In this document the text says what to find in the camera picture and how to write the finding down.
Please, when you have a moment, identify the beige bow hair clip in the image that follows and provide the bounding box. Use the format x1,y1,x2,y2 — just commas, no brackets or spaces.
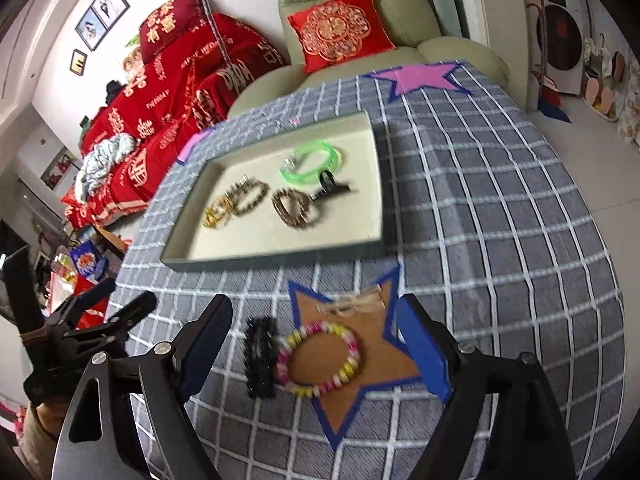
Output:
320,285,388,318

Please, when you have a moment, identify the dark claw hair clip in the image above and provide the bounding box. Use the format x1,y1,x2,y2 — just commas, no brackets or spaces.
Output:
310,170,353,201

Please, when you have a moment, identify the red printed sofa blanket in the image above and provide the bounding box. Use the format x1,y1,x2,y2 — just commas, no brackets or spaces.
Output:
62,12,293,228

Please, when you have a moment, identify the gold green decoration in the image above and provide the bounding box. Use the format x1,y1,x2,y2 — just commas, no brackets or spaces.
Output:
122,35,143,73

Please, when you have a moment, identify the yellow hair tie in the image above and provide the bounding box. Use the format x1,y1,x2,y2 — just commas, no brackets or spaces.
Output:
202,195,236,231

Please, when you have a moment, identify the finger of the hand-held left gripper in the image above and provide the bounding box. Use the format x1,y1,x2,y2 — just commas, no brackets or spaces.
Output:
102,290,158,341
50,277,118,329

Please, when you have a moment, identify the brown star blue-edged marker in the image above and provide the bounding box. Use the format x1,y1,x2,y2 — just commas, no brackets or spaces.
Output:
287,266,423,453

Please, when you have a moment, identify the blue printed bag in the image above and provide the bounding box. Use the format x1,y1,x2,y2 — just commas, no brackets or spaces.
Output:
70,240,108,278

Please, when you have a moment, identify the white washing machine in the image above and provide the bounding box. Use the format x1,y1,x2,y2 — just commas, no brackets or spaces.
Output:
520,0,588,96

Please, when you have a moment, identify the small pink star marker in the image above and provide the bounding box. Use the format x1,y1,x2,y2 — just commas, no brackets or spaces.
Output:
176,127,216,166

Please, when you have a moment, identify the green translucent bangle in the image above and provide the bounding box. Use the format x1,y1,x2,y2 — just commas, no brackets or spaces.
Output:
279,141,347,186

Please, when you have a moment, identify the large pink star marker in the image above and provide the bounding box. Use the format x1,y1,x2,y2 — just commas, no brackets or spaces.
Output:
362,60,473,103

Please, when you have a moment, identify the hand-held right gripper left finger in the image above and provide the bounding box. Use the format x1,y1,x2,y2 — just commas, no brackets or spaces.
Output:
52,294,235,480

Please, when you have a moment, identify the red framed picture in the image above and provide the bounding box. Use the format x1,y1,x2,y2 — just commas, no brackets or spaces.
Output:
40,147,81,191

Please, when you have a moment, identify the grey shallow tray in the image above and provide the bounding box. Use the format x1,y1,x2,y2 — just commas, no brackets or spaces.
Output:
160,110,398,272

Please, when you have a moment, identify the person's left forearm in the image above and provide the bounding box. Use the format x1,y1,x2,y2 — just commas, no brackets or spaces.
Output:
20,395,76,480

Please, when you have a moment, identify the red embroidered cushion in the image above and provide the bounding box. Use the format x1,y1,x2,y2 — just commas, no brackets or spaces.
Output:
287,0,398,75

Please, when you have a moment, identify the black lace hair clip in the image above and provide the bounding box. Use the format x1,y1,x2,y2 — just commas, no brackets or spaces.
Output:
243,316,278,401

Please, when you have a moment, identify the dark clothing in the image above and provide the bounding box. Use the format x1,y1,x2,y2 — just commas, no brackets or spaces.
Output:
102,80,126,106

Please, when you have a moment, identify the colourful bead bracelet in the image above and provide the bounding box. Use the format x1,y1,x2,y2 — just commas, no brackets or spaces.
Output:
275,322,363,398

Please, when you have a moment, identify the small brown bead bracelet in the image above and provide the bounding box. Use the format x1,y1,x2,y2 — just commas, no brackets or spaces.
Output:
230,179,271,216

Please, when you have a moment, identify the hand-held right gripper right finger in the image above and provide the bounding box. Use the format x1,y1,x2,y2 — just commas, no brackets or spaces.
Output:
395,292,571,480

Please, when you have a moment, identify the red broom with dustpan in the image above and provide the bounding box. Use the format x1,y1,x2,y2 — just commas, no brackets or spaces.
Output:
530,0,562,111

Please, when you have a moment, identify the grey white cloth bundle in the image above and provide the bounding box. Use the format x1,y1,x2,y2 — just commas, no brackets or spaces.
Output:
75,135,138,198

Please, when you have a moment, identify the brown wooden bead bracelet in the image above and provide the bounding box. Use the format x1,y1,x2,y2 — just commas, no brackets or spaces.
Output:
271,187,321,231

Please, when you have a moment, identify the red printed pillow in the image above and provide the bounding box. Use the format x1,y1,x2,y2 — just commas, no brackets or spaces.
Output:
137,0,211,63

